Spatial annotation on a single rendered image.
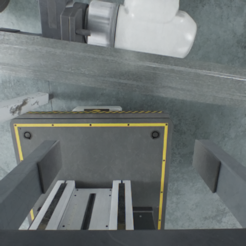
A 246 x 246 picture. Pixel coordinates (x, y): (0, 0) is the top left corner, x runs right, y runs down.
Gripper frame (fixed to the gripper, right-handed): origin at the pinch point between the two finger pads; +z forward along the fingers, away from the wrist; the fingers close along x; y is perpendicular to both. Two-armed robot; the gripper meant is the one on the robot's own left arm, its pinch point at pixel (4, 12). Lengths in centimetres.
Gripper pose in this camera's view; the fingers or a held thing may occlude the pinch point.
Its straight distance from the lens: 47.7
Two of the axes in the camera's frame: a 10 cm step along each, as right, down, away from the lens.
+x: 1.4, -8.1, -5.7
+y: 0.4, -5.7, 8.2
